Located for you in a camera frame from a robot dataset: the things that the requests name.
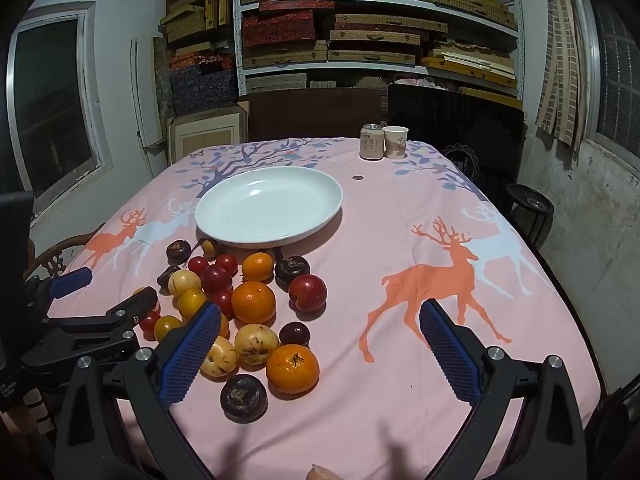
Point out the small yellow cherry tomato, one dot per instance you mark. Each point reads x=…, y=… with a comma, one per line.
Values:
x=210, y=248

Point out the yellow purple-streaked pepino melon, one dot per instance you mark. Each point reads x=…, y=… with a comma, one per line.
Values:
x=256, y=343
x=220, y=357

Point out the pile of blue patterned boxes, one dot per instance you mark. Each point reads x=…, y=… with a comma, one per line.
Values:
x=202, y=87

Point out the person's right hand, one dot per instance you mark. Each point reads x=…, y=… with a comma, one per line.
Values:
x=324, y=473

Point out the large dark water chestnut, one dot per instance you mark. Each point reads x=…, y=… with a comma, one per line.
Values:
x=292, y=271

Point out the white leaning board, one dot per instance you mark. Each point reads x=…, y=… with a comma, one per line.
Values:
x=142, y=105

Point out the dark purple plum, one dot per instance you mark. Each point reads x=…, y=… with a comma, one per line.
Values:
x=294, y=334

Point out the black panel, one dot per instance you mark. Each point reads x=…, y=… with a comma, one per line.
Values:
x=450, y=125

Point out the framed picture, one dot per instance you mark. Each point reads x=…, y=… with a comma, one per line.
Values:
x=205, y=135

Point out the red cherry tomato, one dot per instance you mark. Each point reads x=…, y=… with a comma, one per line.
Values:
x=223, y=301
x=226, y=262
x=198, y=264
x=149, y=323

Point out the black round stool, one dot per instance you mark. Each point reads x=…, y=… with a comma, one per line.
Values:
x=530, y=205

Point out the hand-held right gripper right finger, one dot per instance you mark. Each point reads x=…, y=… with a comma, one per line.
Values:
x=450, y=355

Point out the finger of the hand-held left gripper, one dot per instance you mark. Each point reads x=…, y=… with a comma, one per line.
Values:
x=70, y=280
x=125, y=306

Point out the white framed window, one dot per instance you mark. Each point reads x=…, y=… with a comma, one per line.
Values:
x=50, y=105

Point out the grey stone-pattern panel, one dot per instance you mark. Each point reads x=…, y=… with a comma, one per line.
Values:
x=162, y=75

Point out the beige drink can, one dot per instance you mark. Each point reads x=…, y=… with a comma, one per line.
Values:
x=371, y=142

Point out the pile of tan woven cases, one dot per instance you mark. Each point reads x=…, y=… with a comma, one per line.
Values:
x=192, y=17

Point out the pink deer printed tablecloth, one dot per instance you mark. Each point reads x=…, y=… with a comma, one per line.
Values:
x=390, y=240

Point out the stack of red patterned boxes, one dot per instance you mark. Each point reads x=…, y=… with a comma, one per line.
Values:
x=280, y=25

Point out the large orange tangerine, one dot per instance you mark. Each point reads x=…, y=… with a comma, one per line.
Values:
x=253, y=302

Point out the barred window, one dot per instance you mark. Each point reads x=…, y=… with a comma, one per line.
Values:
x=617, y=70

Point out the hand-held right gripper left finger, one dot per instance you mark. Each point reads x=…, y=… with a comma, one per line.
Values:
x=190, y=355

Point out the dark red plum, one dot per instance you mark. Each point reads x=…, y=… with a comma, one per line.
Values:
x=216, y=278

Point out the stack of tan woven boxes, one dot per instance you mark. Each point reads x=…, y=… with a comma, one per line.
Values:
x=380, y=40

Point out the white metal shelf rack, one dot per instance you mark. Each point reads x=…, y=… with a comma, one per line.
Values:
x=380, y=5

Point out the carved wooden chair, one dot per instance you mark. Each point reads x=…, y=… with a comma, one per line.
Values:
x=52, y=260

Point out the beige paper cup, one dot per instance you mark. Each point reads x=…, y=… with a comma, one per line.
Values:
x=395, y=142

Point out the white oval plate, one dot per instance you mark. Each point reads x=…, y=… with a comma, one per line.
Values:
x=270, y=205

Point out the small pale yellow pepino melon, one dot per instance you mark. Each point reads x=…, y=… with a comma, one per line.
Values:
x=184, y=281

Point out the pink plastic bag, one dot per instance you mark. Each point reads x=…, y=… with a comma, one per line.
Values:
x=415, y=82

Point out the hanging beige woven strips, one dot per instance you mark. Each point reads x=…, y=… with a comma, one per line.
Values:
x=560, y=60

